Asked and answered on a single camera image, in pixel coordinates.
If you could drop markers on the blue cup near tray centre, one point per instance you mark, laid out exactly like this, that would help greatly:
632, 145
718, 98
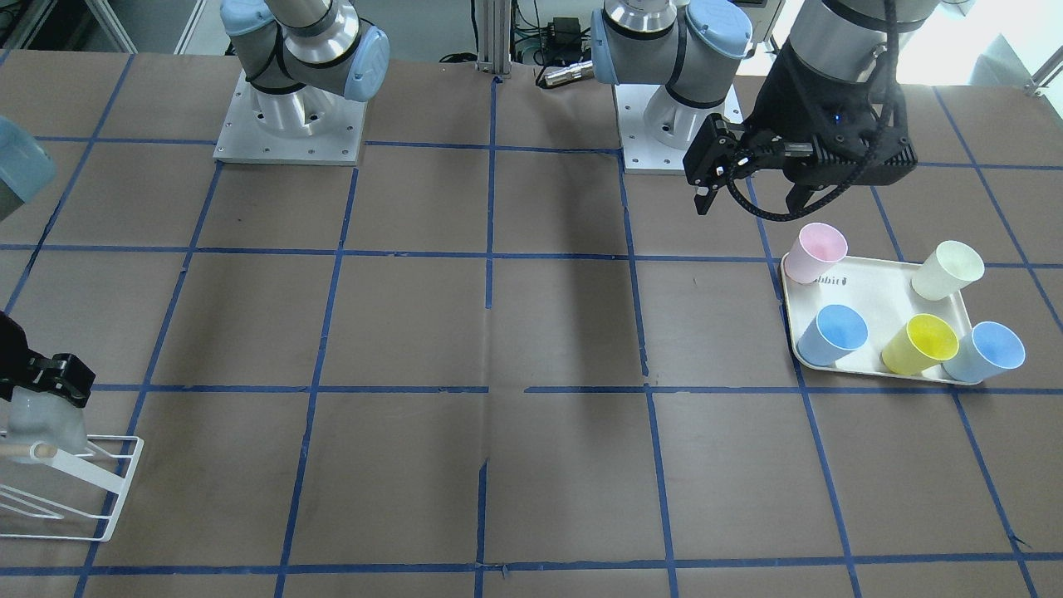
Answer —
836, 331

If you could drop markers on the cream plastic cup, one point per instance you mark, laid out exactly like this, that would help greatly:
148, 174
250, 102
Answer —
952, 266

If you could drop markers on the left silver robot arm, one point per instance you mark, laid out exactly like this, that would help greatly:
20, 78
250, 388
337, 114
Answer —
694, 52

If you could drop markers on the white wire cup rack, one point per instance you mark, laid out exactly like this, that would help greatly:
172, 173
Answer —
52, 494

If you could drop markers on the beige plastic tray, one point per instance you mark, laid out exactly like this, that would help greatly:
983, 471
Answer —
881, 292

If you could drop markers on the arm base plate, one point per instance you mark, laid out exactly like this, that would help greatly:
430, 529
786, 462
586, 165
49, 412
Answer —
307, 127
656, 130

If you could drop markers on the yellow plastic cup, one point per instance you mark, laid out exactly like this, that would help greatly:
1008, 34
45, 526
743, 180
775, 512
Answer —
924, 341

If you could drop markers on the pink plastic cup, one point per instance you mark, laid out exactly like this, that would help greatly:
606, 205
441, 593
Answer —
817, 248

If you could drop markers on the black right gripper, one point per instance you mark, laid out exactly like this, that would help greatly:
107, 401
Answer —
17, 353

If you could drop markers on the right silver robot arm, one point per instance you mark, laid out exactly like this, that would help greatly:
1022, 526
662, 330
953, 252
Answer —
309, 70

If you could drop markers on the aluminium frame post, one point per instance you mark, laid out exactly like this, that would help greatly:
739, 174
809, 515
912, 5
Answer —
493, 21

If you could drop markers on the grey plastic cup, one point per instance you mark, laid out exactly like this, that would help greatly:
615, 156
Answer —
41, 417

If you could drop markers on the blue cup at tray edge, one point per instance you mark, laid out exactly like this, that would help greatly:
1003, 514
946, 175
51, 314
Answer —
989, 349

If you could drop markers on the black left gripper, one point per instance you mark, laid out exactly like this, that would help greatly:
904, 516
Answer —
787, 100

